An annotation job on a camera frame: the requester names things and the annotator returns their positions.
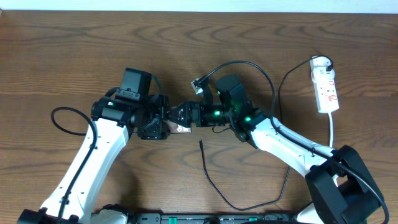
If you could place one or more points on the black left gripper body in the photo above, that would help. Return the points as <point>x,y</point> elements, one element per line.
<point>152,126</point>

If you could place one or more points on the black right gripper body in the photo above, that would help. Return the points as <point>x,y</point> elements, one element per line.
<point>199,106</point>

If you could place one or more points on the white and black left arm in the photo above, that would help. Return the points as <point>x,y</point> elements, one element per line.
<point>121,113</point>

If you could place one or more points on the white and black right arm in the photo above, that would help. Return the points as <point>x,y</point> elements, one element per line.
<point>341,187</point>

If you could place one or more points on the white charger adapter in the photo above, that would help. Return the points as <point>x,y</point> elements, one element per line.
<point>320,74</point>

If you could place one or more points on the white power strip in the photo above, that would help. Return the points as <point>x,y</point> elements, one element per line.
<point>325,93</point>

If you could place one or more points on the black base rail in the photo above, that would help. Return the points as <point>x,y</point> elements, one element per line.
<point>156,218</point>

